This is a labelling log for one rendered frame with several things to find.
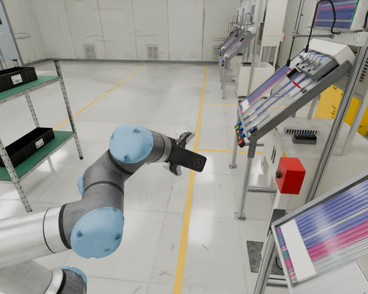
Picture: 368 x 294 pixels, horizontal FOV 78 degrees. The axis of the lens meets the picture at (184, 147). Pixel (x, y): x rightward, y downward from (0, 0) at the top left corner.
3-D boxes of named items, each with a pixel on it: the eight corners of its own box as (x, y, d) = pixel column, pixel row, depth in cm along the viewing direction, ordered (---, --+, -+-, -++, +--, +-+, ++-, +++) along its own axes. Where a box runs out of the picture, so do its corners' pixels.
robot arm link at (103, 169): (66, 205, 43) (106, 167, 40) (77, 170, 52) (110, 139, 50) (100, 223, 46) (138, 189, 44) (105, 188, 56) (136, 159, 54)
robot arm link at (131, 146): (96, 142, 44) (127, 112, 43) (127, 146, 55) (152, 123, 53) (118, 174, 42) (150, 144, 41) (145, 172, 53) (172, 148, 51)
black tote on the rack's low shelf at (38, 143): (15, 168, 190) (10, 157, 185) (-4, 167, 192) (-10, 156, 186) (55, 137, 240) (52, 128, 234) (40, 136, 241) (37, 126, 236)
